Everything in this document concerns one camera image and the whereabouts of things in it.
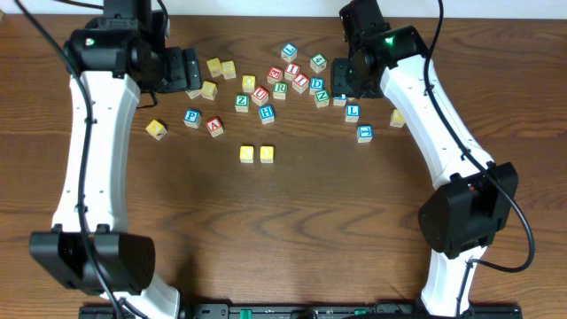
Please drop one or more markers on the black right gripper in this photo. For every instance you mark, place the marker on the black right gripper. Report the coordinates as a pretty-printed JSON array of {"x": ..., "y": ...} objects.
[{"x": 344, "y": 77}]

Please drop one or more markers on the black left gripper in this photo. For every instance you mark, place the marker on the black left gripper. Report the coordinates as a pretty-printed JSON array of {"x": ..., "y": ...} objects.
[{"x": 185, "y": 70}]

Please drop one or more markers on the blue L block front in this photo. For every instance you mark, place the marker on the blue L block front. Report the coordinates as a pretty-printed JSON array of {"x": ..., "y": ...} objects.
[{"x": 352, "y": 113}]

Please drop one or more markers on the blue l block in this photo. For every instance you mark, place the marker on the blue l block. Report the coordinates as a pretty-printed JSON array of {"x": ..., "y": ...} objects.
[
  {"x": 352, "y": 113},
  {"x": 289, "y": 52}
]

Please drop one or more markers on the green R block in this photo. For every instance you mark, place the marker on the green R block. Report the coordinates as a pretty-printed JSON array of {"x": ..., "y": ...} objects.
[{"x": 280, "y": 90}]

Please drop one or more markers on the yellow O block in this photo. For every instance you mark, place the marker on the yellow O block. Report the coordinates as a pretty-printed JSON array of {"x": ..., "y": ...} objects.
[{"x": 267, "y": 154}]

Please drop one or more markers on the yellow C block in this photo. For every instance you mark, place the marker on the yellow C block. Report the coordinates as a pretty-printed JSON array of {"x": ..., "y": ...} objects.
[{"x": 246, "y": 154}]

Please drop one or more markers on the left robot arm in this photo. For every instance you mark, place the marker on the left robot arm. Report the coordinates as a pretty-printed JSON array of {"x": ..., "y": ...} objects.
[{"x": 113, "y": 60}]

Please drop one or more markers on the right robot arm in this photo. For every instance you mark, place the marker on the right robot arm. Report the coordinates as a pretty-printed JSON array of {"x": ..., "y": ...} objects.
[{"x": 468, "y": 206}]

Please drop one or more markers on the blue 2 block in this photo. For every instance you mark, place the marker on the blue 2 block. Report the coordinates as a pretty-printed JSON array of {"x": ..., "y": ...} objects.
[{"x": 340, "y": 100}]

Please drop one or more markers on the green N block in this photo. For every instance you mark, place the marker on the green N block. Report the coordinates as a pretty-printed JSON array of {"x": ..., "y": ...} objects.
[{"x": 322, "y": 98}]

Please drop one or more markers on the blue D block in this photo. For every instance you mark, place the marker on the blue D block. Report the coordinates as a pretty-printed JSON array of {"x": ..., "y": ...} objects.
[{"x": 316, "y": 84}]

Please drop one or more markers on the green 7 block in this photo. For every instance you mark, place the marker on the green 7 block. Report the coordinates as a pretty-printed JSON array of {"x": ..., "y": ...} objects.
[{"x": 193, "y": 93}]

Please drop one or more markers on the green 4 block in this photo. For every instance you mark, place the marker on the green 4 block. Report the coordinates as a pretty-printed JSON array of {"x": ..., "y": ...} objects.
[{"x": 318, "y": 63}]

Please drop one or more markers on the yellow s block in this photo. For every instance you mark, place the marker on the yellow s block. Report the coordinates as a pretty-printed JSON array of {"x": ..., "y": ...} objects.
[
  {"x": 228, "y": 70},
  {"x": 209, "y": 90}
]

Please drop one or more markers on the yellow W block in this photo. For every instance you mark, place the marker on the yellow W block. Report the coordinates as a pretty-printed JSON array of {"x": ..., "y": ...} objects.
[{"x": 214, "y": 67}]

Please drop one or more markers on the red I block front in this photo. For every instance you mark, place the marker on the red I block front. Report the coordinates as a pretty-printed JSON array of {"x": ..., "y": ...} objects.
[{"x": 300, "y": 83}]

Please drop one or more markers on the red i block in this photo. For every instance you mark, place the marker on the red i block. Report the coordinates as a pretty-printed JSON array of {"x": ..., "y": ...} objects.
[
  {"x": 291, "y": 71},
  {"x": 300, "y": 83}
]

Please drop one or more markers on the blue P block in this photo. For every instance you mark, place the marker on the blue P block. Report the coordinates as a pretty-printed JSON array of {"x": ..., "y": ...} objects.
[{"x": 192, "y": 118}]

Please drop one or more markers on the yellow S block back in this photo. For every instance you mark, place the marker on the yellow S block back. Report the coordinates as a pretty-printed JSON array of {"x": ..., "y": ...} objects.
[{"x": 228, "y": 70}]

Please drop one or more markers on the blue F block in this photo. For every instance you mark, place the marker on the blue F block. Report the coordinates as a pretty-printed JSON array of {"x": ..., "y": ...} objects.
[{"x": 364, "y": 134}]

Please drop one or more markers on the red I block back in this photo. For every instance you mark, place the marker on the red I block back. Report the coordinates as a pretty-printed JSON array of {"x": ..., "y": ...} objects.
[{"x": 291, "y": 71}]

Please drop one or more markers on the yellow K block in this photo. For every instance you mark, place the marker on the yellow K block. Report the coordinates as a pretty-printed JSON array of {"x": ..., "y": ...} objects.
[{"x": 156, "y": 129}]

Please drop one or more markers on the blue L block back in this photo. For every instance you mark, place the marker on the blue L block back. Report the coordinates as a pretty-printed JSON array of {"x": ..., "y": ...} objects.
[{"x": 289, "y": 52}]

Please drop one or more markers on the red A block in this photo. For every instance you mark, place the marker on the red A block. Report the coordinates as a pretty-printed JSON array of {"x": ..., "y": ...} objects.
[{"x": 215, "y": 127}]

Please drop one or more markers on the yellow X block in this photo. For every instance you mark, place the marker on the yellow X block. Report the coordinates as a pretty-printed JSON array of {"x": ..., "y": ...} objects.
[{"x": 397, "y": 120}]

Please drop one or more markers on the green Z block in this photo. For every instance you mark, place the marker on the green Z block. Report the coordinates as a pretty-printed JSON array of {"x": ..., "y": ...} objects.
[{"x": 242, "y": 103}]

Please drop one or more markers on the yellow Q block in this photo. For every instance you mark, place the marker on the yellow Q block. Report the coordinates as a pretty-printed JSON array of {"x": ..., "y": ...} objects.
[{"x": 248, "y": 83}]

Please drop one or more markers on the red E block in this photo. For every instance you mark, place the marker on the red E block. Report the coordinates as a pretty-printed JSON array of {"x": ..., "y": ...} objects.
[{"x": 275, "y": 74}]

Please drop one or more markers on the blue H block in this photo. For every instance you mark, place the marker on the blue H block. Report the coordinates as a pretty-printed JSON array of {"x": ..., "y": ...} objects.
[{"x": 267, "y": 114}]

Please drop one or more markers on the red U block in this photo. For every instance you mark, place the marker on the red U block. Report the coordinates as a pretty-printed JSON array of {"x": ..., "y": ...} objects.
[{"x": 260, "y": 96}]

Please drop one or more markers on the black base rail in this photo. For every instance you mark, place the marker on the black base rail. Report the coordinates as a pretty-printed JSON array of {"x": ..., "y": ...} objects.
[{"x": 386, "y": 309}]

